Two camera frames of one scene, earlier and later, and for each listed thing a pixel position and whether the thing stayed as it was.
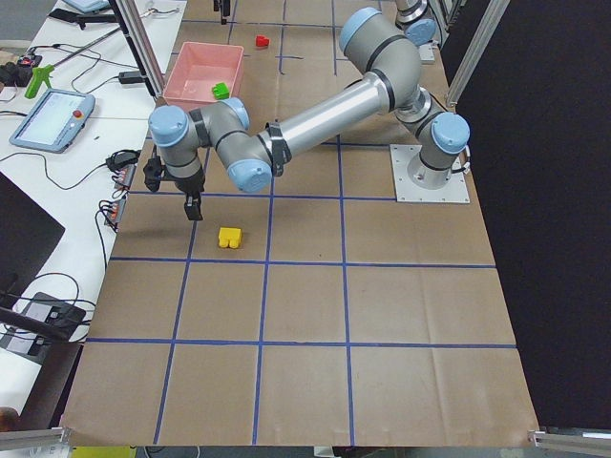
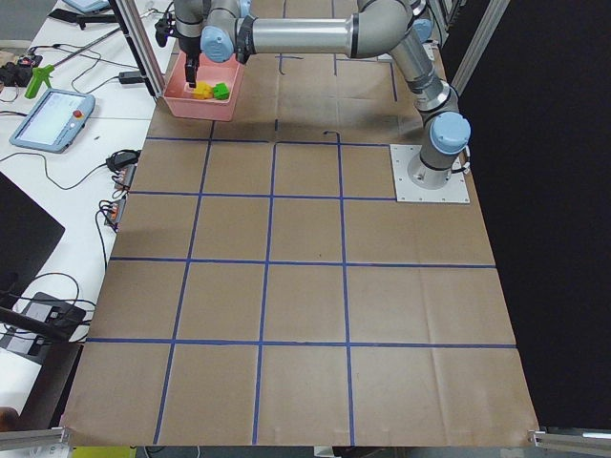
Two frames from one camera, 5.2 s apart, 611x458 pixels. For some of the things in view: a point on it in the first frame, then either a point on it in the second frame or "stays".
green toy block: x=221 y=91 stays
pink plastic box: x=204 y=72 stays
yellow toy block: x=229 y=237 to x=202 y=91
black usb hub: x=122 y=158 stays
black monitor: x=27 y=236 stays
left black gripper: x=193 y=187 to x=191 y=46
